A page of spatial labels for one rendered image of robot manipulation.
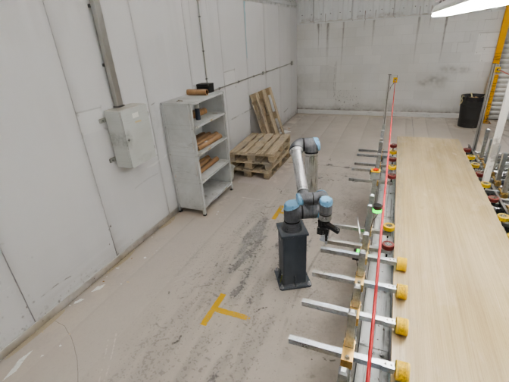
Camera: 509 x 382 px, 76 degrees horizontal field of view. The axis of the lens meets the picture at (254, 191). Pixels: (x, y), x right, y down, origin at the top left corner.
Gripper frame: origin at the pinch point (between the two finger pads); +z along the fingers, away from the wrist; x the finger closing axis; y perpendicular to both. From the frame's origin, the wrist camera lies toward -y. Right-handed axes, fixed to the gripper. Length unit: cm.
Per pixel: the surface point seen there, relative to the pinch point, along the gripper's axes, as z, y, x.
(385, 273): 20.5, -43.3, -3.3
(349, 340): -18, -27, 98
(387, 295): 21, -45, 20
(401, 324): -15, -49, 77
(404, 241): -8, -52, -7
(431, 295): -8, -65, 44
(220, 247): 83, 135, -73
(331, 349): -13, -20, 101
